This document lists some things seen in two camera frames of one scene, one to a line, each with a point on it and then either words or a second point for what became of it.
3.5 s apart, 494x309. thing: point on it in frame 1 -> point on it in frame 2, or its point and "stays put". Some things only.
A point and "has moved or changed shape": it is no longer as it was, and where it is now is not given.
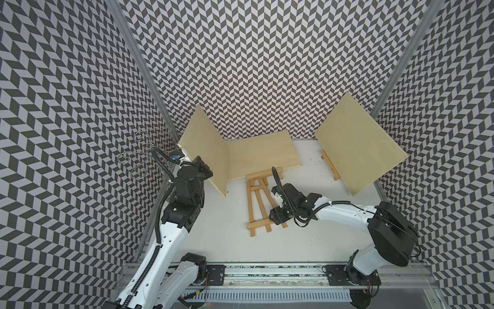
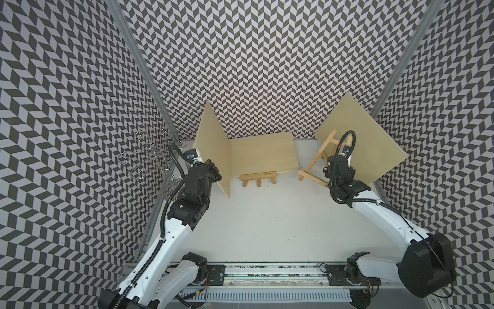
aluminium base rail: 308,282 stays put
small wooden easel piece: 260,199 has moved or changed shape
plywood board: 201,139 has moved or changed shape
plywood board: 260,154 stays put
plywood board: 362,152 stays put
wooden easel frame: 330,165 has moved or changed shape
